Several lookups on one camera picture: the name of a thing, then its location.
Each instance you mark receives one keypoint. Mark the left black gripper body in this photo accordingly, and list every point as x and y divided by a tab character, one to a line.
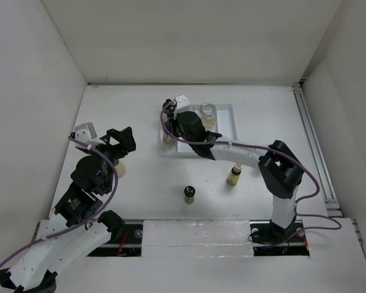
113	152

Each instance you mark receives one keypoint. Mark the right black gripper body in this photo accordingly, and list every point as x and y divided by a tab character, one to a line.
179	127

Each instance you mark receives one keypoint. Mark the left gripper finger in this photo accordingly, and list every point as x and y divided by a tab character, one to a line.
127	140
113	137

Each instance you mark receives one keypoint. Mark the black cap spice bottle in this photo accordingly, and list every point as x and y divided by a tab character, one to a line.
166	139

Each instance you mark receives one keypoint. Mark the cream cap spice bottle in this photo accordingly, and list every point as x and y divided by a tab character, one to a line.
121	169

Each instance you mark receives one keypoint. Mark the wide glass jar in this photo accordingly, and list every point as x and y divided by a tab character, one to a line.
208	114

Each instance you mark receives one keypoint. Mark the yellow liquid bottle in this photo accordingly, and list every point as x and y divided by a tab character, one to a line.
234	174

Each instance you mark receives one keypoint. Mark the black knob spice bottle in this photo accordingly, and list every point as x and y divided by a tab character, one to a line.
168	107

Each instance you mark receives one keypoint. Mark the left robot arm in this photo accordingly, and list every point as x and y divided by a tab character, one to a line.
80	221

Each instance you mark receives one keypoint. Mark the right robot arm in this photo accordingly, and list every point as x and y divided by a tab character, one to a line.
278	166

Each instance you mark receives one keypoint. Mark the white divided tray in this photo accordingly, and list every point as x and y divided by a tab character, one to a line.
224	124

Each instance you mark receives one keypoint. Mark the small black cap bottle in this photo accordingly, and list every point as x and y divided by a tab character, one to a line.
189	194

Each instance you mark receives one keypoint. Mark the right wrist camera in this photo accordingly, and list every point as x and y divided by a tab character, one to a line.
182	103

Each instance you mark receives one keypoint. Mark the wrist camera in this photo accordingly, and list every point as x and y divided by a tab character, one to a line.
182	103
84	135

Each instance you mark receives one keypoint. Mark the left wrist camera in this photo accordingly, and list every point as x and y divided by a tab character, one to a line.
84	135

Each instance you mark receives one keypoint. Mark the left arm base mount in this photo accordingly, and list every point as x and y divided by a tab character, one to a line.
125	240

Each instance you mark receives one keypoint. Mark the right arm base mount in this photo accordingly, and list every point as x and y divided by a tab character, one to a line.
268	243

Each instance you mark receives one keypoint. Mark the aluminium rail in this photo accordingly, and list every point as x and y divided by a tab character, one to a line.
329	195

